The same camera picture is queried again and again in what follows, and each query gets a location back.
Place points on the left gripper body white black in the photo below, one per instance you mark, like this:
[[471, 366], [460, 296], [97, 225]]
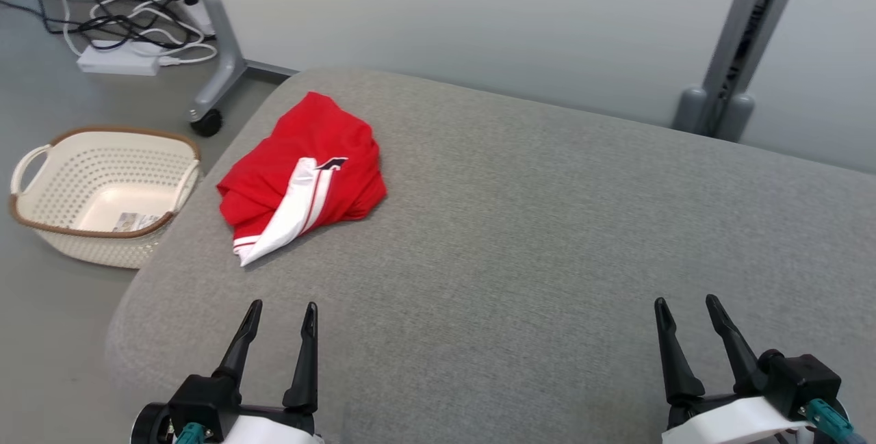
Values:
[[274, 430]]

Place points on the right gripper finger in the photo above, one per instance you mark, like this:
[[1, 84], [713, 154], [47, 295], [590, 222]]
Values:
[[677, 369], [739, 362]]

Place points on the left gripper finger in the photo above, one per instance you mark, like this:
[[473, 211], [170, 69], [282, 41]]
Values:
[[241, 348], [306, 369]]

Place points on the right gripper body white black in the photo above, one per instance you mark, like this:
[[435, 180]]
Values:
[[732, 423]]

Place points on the red basketball jersey white sleeves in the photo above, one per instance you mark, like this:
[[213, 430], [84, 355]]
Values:
[[301, 157]]

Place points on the paper label in basket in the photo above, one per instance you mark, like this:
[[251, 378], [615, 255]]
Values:
[[137, 222]]

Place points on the cream perforated laundry basket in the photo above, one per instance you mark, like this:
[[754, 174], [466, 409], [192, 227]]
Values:
[[102, 184]]

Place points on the grey cart leg with caster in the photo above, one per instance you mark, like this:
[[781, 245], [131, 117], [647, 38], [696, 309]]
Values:
[[222, 54]]

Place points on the white power strip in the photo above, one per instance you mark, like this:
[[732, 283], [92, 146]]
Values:
[[120, 59]]

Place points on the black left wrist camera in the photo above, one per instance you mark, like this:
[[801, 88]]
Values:
[[202, 396]]

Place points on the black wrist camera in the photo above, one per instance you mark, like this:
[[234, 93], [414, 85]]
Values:
[[801, 379], [202, 396]]

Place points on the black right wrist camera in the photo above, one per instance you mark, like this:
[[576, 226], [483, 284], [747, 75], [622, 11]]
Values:
[[801, 379]]

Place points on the grey metal partition post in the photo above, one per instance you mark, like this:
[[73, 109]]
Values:
[[746, 40]]

